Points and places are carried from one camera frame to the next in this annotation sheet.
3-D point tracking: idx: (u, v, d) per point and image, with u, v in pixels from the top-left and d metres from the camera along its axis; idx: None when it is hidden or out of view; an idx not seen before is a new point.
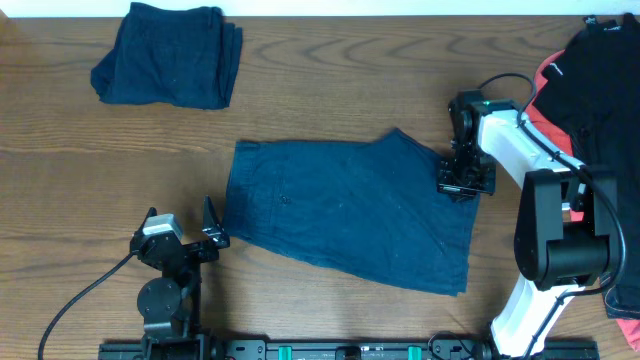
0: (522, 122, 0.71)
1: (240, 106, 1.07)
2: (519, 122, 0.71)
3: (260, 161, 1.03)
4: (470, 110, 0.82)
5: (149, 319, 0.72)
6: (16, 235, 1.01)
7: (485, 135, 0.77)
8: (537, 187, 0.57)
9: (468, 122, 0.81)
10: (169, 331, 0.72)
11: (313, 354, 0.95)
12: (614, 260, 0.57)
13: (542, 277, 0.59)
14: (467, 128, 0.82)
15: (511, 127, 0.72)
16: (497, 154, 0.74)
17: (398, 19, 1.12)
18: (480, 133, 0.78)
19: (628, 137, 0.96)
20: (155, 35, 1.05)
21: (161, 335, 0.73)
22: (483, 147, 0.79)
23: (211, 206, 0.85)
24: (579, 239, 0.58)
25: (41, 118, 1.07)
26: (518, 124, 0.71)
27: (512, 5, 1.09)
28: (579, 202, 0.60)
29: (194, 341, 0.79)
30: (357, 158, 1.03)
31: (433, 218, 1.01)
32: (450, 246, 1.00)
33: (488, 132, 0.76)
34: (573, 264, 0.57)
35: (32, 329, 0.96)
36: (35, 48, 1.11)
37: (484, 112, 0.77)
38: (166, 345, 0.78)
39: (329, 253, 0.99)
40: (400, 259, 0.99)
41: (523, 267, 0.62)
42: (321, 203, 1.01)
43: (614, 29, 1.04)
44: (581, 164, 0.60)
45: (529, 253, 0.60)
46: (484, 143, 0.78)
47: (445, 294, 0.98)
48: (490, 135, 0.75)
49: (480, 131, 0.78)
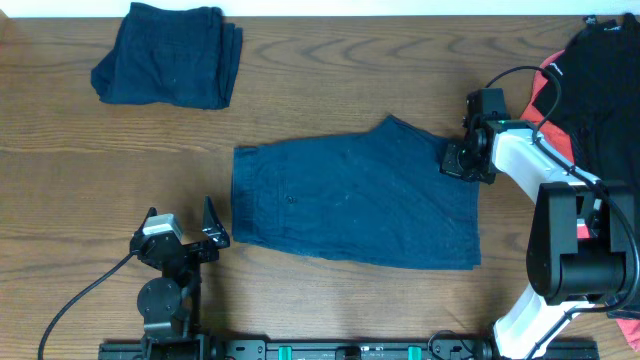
0: (536, 138, 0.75)
1: (240, 106, 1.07)
2: (533, 139, 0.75)
3: (260, 164, 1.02)
4: (485, 128, 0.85)
5: (150, 319, 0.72)
6: (16, 235, 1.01)
7: (499, 151, 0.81)
8: (551, 199, 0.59)
9: (482, 139, 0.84)
10: (168, 331, 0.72)
11: (313, 354, 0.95)
12: (627, 279, 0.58)
13: (554, 292, 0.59)
14: (481, 145, 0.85)
15: (525, 142, 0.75)
16: (511, 170, 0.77)
17: (399, 19, 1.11)
18: (494, 149, 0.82)
19: (628, 137, 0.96)
20: (156, 35, 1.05)
21: (160, 335, 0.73)
22: (496, 164, 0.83)
23: (210, 206, 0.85)
24: (595, 259, 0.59)
25: (41, 119, 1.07)
26: (533, 141, 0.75)
27: (514, 5, 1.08)
28: (594, 219, 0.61)
29: (194, 341, 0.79)
30: (356, 147, 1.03)
31: (439, 197, 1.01)
32: (459, 221, 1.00)
33: (502, 147, 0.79)
34: (586, 280, 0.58)
35: (32, 329, 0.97)
36: (34, 48, 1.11)
37: (498, 129, 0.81)
38: (166, 345, 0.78)
39: (342, 246, 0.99)
40: (412, 241, 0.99)
41: (534, 281, 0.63)
42: (326, 198, 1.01)
43: (615, 29, 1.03)
44: (597, 179, 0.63)
45: (540, 265, 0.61)
46: (499, 159, 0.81)
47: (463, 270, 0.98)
48: (505, 151, 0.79)
49: (494, 147, 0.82)
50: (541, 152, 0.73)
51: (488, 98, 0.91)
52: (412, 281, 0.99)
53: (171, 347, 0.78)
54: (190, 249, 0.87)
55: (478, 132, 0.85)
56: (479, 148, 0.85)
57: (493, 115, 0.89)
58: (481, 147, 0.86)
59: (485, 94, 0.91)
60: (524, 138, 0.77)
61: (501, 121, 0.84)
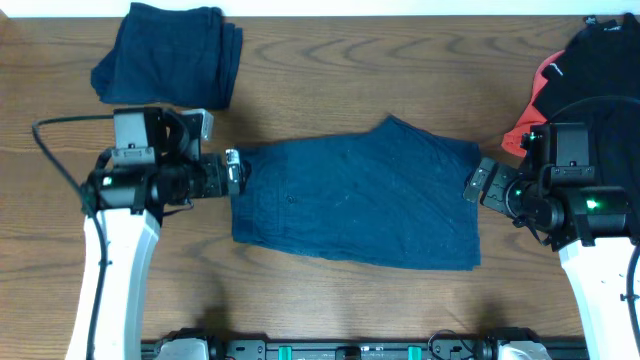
0: (632, 294, 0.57)
1: (239, 106, 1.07)
2: (627, 294, 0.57)
3: (260, 164, 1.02)
4: (563, 202, 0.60)
5: (122, 111, 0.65)
6: (16, 235, 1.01)
7: (579, 267, 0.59)
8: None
9: (557, 214, 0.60)
10: (141, 131, 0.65)
11: (313, 354, 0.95)
12: None
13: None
14: (555, 223, 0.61)
15: (615, 299, 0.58)
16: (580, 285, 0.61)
17: (399, 19, 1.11)
18: (571, 247, 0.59)
19: (631, 137, 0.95)
20: (155, 35, 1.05)
21: (131, 145, 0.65)
22: (562, 261, 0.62)
23: (244, 166, 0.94)
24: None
25: (41, 119, 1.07)
26: (625, 295, 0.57)
27: (514, 5, 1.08)
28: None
29: (155, 239, 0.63)
30: (356, 148, 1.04)
31: (439, 197, 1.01)
32: (458, 222, 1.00)
33: (583, 272, 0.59)
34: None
35: (34, 329, 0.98)
36: (34, 48, 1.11)
37: (581, 227, 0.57)
38: (121, 249, 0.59)
39: (342, 246, 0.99)
40: (412, 242, 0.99)
41: None
42: (327, 198, 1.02)
43: (615, 29, 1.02)
44: None
45: None
46: (571, 265, 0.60)
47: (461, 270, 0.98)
48: (586, 277, 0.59)
49: (574, 248, 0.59)
50: (628, 315, 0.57)
51: (567, 135, 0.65)
52: (412, 281, 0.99)
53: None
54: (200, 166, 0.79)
55: (552, 204, 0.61)
56: (550, 225, 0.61)
57: (571, 170, 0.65)
58: (554, 226, 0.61)
59: (564, 128, 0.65)
60: (616, 280, 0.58)
61: (591, 202, 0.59)
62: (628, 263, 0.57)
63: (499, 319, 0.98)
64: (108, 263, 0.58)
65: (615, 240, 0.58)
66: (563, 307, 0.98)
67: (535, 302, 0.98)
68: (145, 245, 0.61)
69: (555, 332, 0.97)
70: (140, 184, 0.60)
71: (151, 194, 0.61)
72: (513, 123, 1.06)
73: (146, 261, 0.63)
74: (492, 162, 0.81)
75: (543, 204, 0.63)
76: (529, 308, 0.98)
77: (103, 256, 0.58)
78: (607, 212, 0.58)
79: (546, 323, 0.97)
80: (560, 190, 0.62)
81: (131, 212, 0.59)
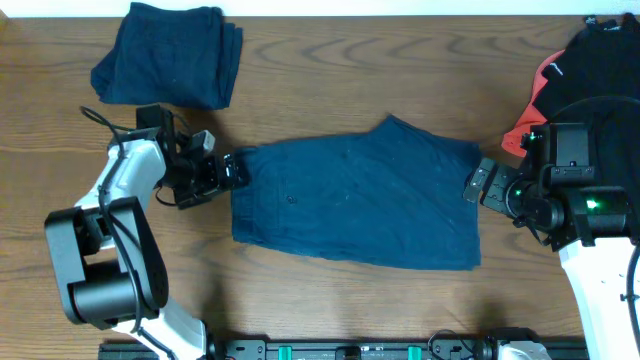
0: (632, 292, 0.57)
1: (240, 106, 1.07)
2: (627, 293, 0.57)
3: (260, 165, 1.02)
4: (562, 202, 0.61)
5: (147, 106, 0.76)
6: (15, 235, 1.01)
7: (577, 264, 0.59)
8: (585, 310, 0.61)
9: (557, 214, 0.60)
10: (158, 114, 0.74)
11: (313, 354, 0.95)
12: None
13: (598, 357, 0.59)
14: (556, 223, 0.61)
15: (615, 299, 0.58)
16: (580, 280, 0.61)
17: (399, 19, 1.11)
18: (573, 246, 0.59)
19: (631, 137, 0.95)
20: (155, 35, 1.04)
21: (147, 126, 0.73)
22: (562, 258, 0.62)
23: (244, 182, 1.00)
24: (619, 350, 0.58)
25: (40, 119, 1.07)
26: (625, 295, 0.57)
27: (514, 5, 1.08)
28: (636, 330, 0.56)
29: (160, 169, 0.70)
30: (356, 148, 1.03)
31: (439, 197, 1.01)
32: (458, 221, 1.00)
33: (579, 267, 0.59)
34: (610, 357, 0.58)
35: (34, 328, 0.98)
36: (34, 48, 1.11)
37: (581, 227, 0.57)
38: (136, 147, 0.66)
39: (343, 246, 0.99)
40: (413, 242, 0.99)
41: None
42: (327, 198, 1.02)
43: (614, 29, 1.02)
44: None
45: None
46: (569, 261, 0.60)
47: (461, 270, 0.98)
48: (585, 274, 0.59)
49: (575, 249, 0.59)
50: (627, 312, 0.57)
51: (567, 133, 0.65)
52: (412, 281, 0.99)
53: (103, 273, 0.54)
54: (207, 169, 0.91)
55: (551, 204, 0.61)
56: (551, 226, 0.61)
57: (572, 169, 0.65)
58: (554, 227, 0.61)
59: (563, 124, 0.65)
60: (616, 278, 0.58)
61: (590, 202, 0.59)
62: (627, 263, 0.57)
63: (498, 318, 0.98)
64: (124, 156, 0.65)
65: (614, 240, 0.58)
66: (563, 307, 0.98)
67: (535, 302, 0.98)
68: (154, 164, 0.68)
69: (555, 332, 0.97)
70: (157, 129, 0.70)
71: (162, 146, 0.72)
72: (513, 123, 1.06)
73: (152, 178, 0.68)
74: (492, 163, 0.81)
75: (543, 201, 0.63)
76: (529, 308, 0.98)
77: (119, 148, 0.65)
78: (607, 212, 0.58)
79: (546, 323, 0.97)
80: (557, 193, 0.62)
81: (145, 141, 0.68)
